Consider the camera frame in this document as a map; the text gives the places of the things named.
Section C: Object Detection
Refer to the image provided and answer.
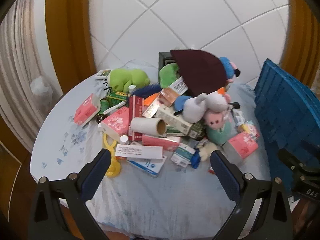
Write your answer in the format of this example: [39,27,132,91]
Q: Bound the small card packet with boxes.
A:
[96,69,112,81]

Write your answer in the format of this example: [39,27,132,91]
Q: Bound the small teal white box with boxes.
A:
[170,144,196,167]

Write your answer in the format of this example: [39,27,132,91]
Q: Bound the blue plush toy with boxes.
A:
[219,56,242,82]

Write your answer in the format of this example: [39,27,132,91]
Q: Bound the maroon beanie hat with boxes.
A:
[170,49,227,98]

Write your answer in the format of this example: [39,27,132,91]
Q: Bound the red medicine box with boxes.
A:
[128,96,146,142]

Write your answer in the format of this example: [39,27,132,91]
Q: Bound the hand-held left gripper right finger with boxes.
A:
[209,150,293,240]

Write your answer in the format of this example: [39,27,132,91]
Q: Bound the blue plastic crate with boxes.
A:
[254,58,320,180]

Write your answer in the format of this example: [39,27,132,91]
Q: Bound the copper brown box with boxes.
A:
[159,87,181,106]

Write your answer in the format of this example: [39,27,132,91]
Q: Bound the white green carton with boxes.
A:
[155,105,193,136]

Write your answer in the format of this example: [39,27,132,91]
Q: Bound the white plush toy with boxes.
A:
[183,92,231,124]

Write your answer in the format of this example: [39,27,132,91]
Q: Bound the green frog plush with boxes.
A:
[109,68,151,92]

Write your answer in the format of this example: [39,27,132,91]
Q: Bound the white curtain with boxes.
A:
[0,0,54,140]

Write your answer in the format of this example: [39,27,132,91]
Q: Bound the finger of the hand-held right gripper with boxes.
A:
[277,148,310,181]

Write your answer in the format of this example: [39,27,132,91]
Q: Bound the clear plastic bag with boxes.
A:
[29,76,53,98]

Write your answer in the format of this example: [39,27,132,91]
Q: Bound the pink pig plush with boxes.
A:
[203,110,232,146]

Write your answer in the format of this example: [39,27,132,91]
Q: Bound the pastel coloured box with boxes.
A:
[237,121,261,141]

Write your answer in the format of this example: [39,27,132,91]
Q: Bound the green yellow box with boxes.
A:
[107,91,131,103]

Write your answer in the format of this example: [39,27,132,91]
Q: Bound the small blue round plush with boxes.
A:
[174,96,193,112]

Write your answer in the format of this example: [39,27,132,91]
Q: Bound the black box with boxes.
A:
[158,51,177,83]

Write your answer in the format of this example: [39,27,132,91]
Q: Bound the long white box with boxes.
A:
[115,144,164,161]

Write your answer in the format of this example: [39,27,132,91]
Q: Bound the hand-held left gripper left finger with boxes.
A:
[27,148,113,240]

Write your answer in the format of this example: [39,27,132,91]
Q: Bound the blue white medicine box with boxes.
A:
[127,154,167,177]

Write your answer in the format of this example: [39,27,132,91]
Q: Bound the yellow duck tongs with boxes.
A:
[102,132,122,178]

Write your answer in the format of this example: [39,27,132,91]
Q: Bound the brown wooden pillar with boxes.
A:
[281,0,320,88]
[44,0,97,90]

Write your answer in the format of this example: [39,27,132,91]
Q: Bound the cream plush toy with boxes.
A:
[197,142,223,161]

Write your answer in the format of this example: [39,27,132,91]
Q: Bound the white paper roll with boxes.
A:
[130,117,167,137]

